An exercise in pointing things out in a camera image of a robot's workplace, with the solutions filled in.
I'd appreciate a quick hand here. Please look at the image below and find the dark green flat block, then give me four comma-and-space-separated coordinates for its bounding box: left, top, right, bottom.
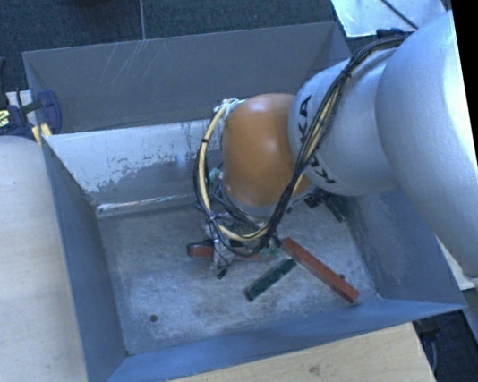
238, 257, 303, 304

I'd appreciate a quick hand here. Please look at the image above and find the grey metal bin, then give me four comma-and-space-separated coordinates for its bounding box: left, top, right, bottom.
21, 0, 474, 382

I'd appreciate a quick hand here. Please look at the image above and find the pale wood flat board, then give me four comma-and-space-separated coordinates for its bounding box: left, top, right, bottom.
0, 86, 90, 382

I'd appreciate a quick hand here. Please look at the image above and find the red-brown flat block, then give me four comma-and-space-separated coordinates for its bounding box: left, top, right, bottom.
184, 229, 274, 269
278, 226, 362, 316

